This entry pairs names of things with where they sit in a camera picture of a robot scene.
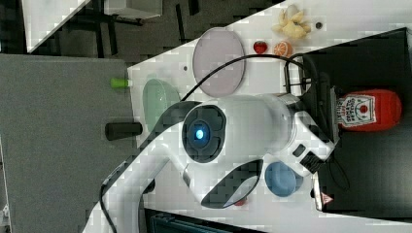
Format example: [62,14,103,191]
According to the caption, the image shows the red ketchup bottle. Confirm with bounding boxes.
[336,89,402,132]

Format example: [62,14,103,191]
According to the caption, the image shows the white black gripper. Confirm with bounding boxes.
[286,72,339,177]

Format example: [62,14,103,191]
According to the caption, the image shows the silver black toaster oven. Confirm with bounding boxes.
[302,28,411,222]

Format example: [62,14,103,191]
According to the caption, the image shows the red strawberry toy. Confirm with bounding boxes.
[234,197,247,207]

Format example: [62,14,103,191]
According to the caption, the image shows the green marker cap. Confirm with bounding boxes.
[110,79,131,88]

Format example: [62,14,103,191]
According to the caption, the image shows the small red tomato toy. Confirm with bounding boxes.
[254,41,267,54]

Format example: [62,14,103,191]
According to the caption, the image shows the orange slice toy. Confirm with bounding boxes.
[273,41,292,57]

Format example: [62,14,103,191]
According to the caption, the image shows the blue cup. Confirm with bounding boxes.
[264,161,303,197]

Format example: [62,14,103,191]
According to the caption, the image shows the round lilac plate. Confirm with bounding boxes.
[192,27,245,97]

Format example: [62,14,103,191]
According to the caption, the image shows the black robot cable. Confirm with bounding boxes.
[180,53,312,102]

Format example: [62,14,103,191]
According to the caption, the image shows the peeled banana toy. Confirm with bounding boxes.
[271,5,311,39]

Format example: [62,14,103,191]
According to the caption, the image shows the green colander basket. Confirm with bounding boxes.
[142,79,180,131]

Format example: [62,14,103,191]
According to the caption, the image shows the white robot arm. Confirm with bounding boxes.
[82,93,335,233]

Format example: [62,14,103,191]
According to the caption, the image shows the black cylinder post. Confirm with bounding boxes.
[105,122,143,141]

